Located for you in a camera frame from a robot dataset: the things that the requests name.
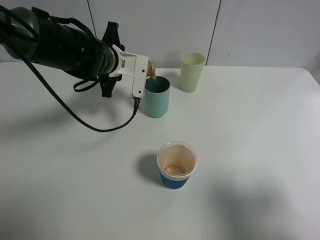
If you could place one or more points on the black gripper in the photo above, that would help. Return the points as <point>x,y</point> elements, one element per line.
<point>117,48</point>

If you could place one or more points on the drink bottle with pink label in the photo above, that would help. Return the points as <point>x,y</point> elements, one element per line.
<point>151,69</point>

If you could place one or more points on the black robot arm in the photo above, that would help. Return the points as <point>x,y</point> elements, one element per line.
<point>65,44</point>

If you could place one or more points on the teal blue plastic cup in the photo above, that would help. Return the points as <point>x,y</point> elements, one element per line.
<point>157,96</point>

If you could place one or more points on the pale green plastic cup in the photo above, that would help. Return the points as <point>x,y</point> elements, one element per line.
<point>191,66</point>

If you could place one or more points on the clear cup with blue sleeve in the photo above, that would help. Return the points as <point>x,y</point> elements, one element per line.
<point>176,161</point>

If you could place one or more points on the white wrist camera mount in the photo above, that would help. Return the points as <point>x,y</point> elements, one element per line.
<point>135,65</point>

